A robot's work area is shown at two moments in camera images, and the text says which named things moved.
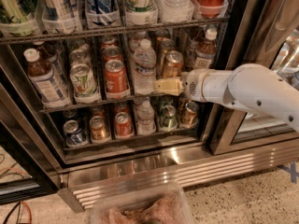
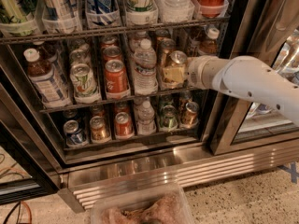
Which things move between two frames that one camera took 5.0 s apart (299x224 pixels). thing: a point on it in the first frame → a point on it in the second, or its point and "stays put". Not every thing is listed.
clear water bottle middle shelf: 145,63 stays put
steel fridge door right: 265,33 stays put
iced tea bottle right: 206,49 stays put
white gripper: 192,85 → 195,71
